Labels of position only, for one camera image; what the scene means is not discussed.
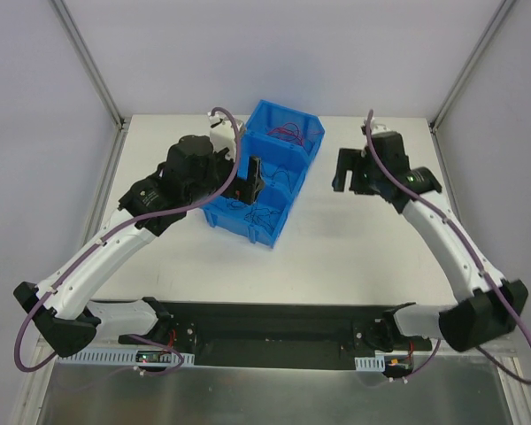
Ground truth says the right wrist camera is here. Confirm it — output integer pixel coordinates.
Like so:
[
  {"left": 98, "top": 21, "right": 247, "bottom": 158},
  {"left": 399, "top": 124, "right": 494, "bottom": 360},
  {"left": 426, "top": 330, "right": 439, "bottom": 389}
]
[{"left": 361, "top": 119, "right": 390, "bottom": 137}]

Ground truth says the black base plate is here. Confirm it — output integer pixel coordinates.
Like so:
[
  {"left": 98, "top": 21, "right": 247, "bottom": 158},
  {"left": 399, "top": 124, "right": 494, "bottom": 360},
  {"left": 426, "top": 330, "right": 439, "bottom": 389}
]
[{"left": 117, "top": 297, "right": 443, "bottom": 371}]

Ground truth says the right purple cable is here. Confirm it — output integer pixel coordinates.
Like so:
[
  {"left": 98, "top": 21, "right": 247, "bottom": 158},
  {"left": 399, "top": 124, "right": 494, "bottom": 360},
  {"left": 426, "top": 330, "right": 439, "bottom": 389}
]
[{"left": 365, "top": 109, "right": 531, "bottom": 384}]

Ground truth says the red cable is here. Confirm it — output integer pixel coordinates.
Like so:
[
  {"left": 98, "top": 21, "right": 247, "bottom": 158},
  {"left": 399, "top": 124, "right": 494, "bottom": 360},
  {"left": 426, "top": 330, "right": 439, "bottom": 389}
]
[{"left": 266, "top": 120, "right": 318, "bottom": 150}]

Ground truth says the left white cable duct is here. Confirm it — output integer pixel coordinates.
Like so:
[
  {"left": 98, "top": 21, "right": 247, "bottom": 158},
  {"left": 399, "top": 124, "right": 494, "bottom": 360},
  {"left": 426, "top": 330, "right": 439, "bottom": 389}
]
[{"left": 58, "top": 348, "right": 181, "bottom": 367}]

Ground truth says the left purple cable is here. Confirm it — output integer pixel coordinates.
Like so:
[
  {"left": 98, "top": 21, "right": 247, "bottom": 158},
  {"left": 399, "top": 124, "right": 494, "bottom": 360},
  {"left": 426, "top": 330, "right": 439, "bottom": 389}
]
[{"left": 15, "top": 105, "right": 242, "bottom": 373}]

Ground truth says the black thin cable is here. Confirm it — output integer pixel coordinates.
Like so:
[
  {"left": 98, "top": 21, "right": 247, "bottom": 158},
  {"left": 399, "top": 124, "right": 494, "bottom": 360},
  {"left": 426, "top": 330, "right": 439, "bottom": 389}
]
[{"left": 223, "top": 198, "right": 284, "bottom": 234}]

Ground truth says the purple cable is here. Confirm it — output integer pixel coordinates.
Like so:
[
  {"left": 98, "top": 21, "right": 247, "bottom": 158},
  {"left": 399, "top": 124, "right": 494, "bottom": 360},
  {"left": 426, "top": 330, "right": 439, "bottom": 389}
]
[
  {"left": 15, "top": 105, "right": 242, "bottom": 373},
  {"left": 365, "top": 109, "right": 531, "bottom": 384}
]

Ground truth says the blue plastic compartment bin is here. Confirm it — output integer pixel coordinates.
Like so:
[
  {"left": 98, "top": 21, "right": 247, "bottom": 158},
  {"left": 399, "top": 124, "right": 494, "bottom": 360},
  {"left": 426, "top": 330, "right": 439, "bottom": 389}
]
[{"left": 203, "top": 100, "right": 325, "bottom": 247}]

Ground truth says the white cable duct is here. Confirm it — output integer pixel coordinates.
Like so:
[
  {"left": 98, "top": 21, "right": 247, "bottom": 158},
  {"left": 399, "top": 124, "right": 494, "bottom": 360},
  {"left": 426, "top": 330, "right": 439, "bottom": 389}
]
[
  {"left": 58, "top": 348, "right": 181, "bottom": 367},
  {"left": 354, "top": 355, "right": 386, "bottom": 373}
]

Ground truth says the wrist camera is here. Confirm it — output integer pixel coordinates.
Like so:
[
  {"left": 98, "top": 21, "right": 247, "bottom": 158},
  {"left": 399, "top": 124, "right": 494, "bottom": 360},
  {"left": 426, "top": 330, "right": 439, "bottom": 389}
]
[
  {"left": 207, "top": 112, "right": 236, "bottom": 159},
  {"left": 361, "top": 119, "right": 390, "bottom": 137}
]

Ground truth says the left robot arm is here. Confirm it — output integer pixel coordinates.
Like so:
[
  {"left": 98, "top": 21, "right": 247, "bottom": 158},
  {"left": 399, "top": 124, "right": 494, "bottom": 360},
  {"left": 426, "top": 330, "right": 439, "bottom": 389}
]
[{"left": 13, "top": 135, "right": 265, "bottom": 358}]

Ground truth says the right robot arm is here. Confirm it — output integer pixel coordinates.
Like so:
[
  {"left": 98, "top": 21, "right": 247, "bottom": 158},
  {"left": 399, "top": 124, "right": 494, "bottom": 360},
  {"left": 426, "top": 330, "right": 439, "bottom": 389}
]
[{"left": 332, "top": 130, "right": 528, "bottom": 352}]

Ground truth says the right white cable duct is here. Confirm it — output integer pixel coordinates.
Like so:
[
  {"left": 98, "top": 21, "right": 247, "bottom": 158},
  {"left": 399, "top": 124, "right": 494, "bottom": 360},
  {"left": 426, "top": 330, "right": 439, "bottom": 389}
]
[{"left": 354, "top": 355, "right": 386, "bottom": 373}]

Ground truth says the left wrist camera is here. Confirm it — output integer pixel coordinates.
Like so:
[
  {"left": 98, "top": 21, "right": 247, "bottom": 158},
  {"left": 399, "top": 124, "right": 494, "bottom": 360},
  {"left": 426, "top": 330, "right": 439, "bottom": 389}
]
[{"left": 207, "top": 112, "right": 236, "bottom": 159}]

